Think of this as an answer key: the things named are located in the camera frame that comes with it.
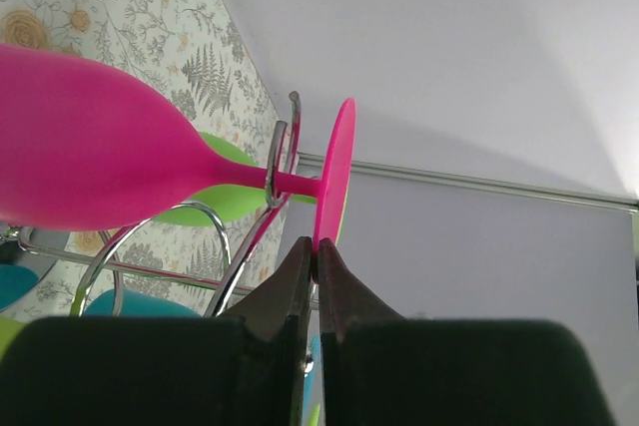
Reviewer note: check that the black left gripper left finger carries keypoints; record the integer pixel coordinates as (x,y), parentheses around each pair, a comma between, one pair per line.
(165,361)

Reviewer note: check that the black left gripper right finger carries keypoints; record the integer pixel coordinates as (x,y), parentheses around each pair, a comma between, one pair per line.
(381,368)

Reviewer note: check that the pink wine glass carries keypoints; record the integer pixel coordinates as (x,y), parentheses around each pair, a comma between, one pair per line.
(86,146)

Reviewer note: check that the green wine glass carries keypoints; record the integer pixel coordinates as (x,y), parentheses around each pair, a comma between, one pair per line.
(9,329)
(224,186)

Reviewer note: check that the chrome wine glass rack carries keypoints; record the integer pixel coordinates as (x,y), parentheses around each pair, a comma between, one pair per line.
(24,265)

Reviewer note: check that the blue wine glass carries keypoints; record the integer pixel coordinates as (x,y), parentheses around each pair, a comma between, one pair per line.
(135,303)

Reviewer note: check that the left aluminium frame post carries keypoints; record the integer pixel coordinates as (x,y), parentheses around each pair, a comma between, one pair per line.
(496,187)

